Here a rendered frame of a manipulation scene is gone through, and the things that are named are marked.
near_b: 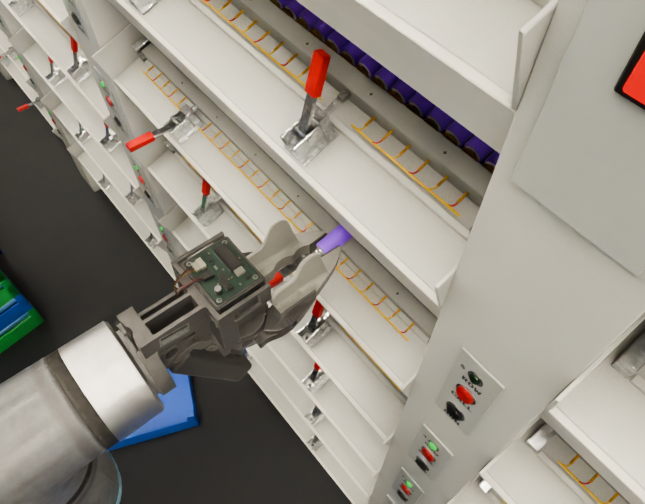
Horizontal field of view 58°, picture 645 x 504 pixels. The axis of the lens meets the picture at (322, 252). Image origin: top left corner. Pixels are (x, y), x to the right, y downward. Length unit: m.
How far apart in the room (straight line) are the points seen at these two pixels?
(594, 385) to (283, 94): 0.34
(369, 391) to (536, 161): 0.56
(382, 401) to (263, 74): 0.45
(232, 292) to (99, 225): 1.51
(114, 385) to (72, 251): 1.48
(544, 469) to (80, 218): 1.67
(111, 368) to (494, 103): 0.33
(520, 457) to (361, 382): 0.27
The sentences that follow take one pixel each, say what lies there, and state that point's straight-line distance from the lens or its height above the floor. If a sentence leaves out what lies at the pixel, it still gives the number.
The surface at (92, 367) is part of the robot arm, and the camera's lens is 0.48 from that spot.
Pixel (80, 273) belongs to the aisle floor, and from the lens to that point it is 1.88.
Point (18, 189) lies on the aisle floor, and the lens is 2.17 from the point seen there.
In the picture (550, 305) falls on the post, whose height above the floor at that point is 1.22.
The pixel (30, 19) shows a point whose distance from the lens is 1.43.
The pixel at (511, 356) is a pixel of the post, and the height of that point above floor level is 1.14.
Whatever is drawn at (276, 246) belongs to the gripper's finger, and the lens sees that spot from 0.55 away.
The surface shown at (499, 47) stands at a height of 1.32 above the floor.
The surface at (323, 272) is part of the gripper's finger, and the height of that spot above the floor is 1.02.
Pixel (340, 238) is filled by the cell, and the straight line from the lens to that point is 0.57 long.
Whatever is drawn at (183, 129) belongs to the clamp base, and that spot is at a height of 0.95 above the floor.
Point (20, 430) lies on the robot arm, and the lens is 0.48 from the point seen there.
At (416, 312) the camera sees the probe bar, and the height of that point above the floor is 0.97.
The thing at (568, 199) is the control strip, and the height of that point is 1.29.
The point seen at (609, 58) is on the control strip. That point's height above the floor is 1.36.
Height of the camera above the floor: 1.49
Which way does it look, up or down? 57 degrees down
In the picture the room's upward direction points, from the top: straight up
